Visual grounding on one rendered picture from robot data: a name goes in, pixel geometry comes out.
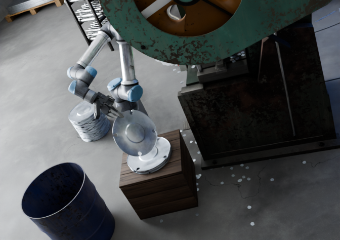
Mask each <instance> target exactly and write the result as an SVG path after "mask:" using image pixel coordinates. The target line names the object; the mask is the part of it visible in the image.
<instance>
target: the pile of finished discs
mask: <svg viewBox="0 0 340 240"><path fill-rule="evenodd" d="M171 154H172V148H171V145H170V143H169V142H168V141H167V140H166V139H165V138H162V137H157V142H156V145H155V147H154V148H153V150H152V151H151V152H149V153H148V154H146V155H144V156H141V152H138V155H140V156H131V155H128V156H127V164H128V166H129V167H130V169H131V170H132V171H133V172H135V173H137V174H149V172H150V173H153V172H155V171H157V170H159V169H160V168H162V167H163V166H164V165H165V164H166V163H167V162H168V160H169V159H170V157H171Z"/></svg>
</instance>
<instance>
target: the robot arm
mask: <svg viewBox="0 0 340 240"><path fill-rule="evenodd" d="M114 37H116V42H117V43H119V50H120V59H121V68H122V77H123V79H122V78H120V77H119V78H115V79H114V80H112V81H111V82H110V83H109V84H108V86H107V87H108V90H109V91H110V93H111V95H112V97H111V96H109V95H107V96H105V95H104V94H102V93H100V92H98V93H96V92H94V91H93V90H91V89H89V88H88V87H89V86H90V84H91V83H92V81H93V80H94V78H95V76H96V75H97V71H96V70H95V69H94V68H93V67H91V66H90V65H91V64H92V62H93V61H94V60H95V58H96V57H97V56H98V54H99V53H100V52H101V50H102V49H103V48H104V46H105V45H106V44H107V42H109V41H111V40H112V39H113V38H114ZM67 75H68V76H69V77H70V78H72V79H76V80H77V81H75V80H73V81H72V83H71V84H70V86H69V88H68V90H69V91H70V92H71V93H73V94H74V95H76V96H78V97H79V98H81V99H83V100H84V101H86V102H88V103H91V104H93V103H94V116H95V119H99V117H100V115H101V114H100V111H101V112H103V113H104V114H105V115H107V116H109V117H112V118H117V117H118V116H119V117H122V118H124V116H123V115H122V114H121V113H123V112H124V111H127V110H130V111H131V110H133V109H134V108H135V107H136V105H137V102H136V101H138V100H140V98H141V97H142V94H143V89H142V87H141V86H140V85H139V81H138V80H137V79H136V74H135V64H134V55H133V47H132V46H131V45H130V44H128V43H127V42H126V41H125V40H124V39H123V38H122V37H121V36H120V35H119V34H118V33H117V32H116V31H115V29H114V28H113V27H112V25H111V24H110V23H109V21H108V22H106V23H105V24H104V25H103V26H102V28H101V29H100V30H99V31H98V35H97V37H96V38H95V39H94V41H93V42H92V43H91V45H90V46H89V47H88V49H87V50H86V51H85V52H84V54H83V55H82V56H81V58H80V59H79V60H78V62H77V63H76V64H75V66H73V67H70V68H68V70H67ZM110 97H111V98H112V99H111V98H110ZM114 102H115V103H116V107H115V106H113V103H114ZM109 110H110V111H109Z"/></svg>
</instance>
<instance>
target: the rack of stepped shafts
mask: <svg viewBox="0 0 340 240"><path fill-rule="evenodd" d="M81 1H85V0H64V3H65V4H66V5H67V7H68V9H69V11H70V12H71V15H72V16H73V18H74V20H75V22H76V23H77V25H78V28H79V29H80V31H81V33H82V35H83V36H84V38H85V40H86V42H87V44H88V46H90V45H91V42H92V41H93V40H94V39H95V38H96V37H97V35H98V31H99V30H100V29H101V28H102V26H103V25H104V24H105V23H106V22H108V19H105V18H106V16H105V15H104V12H103V10H102V8H101V5H100V3H99V0H96V1H95V0H86V1H87V3H84V5H81V6H82V7H81V8H80V9H77V11H76V13H80V15H78V16H76V14H75V13H74V11H73V9H72V7H71V5H72V4H73V3H75V2H81ZM79 17H80V18H79ZM89 21H95V22H93V24H91V27H90V28H89V29H88V30H86V32H88V31H89V34H86V33H85V31H84V29H83V28H82V26H81V25H82V24H83V23H84V22H89ZM107 44H108V46H109V48H110V50H111V51H114V48H113V46H112V44H111V42H110V41H109V42H107Z"/></svg>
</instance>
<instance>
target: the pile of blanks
mask: <svg viewBox="0 0 340 240"><path fill-rule="evenodd" d="M100 114H101V115H100V117H99V119H95V116H94V114H93V115H92V116H90V117H89V118H87V119H85V120H83V121H79V122H72V121H71V120H70V121H71V123H72V124H73V126H74V128H75V129H76V130H77V132H78V133H79V135H80V136H81V138H82V140H84V141H86V142H92V141H96V140H98V139H100V138H102V137H103V136H104V135H106V134H107V132H108V131H109V129H110V127H111V123H110V121H109V119H108V118H107V116H106V115H105V114H104V113H103V112H101V111H100Z"/></svg>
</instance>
